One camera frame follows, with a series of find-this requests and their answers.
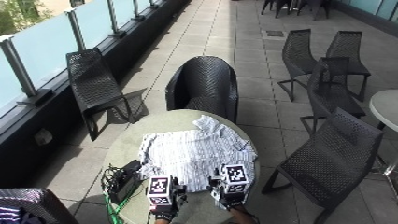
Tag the person's right hand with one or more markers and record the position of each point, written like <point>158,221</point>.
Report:
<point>226,199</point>

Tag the person's left hand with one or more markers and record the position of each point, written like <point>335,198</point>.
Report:
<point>172,199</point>

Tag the white marker cube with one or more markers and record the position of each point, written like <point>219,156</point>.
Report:
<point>158,189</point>
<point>235,178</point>

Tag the white striped shirt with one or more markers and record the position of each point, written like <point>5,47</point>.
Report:
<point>194,149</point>

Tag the black electronics box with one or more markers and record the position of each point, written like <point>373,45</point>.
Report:
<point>124,183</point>

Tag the black mesh chair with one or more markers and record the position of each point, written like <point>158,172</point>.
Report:
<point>331,155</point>
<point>295,53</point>
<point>346,49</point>
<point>329,90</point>
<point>93,84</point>

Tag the black wicker armchair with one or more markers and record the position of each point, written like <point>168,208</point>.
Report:
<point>206,81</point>
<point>33,202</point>

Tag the round white side table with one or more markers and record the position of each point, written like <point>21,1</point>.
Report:
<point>387,105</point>

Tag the metal floor drain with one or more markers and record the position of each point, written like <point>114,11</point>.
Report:
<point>274,33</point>

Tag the glass balcony railing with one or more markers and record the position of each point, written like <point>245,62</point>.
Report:
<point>45,43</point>

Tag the group of dark chairs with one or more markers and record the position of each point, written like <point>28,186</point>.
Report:
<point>290,4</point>

